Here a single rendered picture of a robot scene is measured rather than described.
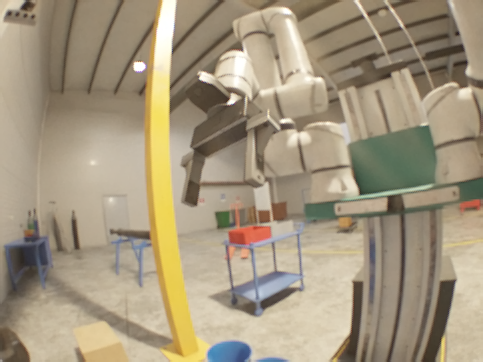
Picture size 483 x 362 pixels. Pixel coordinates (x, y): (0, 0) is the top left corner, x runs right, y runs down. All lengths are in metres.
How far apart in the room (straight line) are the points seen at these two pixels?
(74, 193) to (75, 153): 1.71
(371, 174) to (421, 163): 0.20
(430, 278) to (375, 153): 0.54
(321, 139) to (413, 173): 0.37
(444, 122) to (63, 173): 10.06
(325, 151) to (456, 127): 0.45
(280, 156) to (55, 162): 9.64
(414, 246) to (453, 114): 0.52
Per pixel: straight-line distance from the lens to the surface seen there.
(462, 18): 0.72
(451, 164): 0.68
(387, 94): 0.98
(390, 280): 1.01
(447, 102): 0.72
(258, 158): 0.28
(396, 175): 0.83
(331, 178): 0.73
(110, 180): 9.94
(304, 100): 0.50
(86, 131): 10.38
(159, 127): 1.75
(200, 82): 0.36
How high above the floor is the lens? 1.31
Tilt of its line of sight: 6 degrees up
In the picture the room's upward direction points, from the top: 7 degrees counter-clockwise
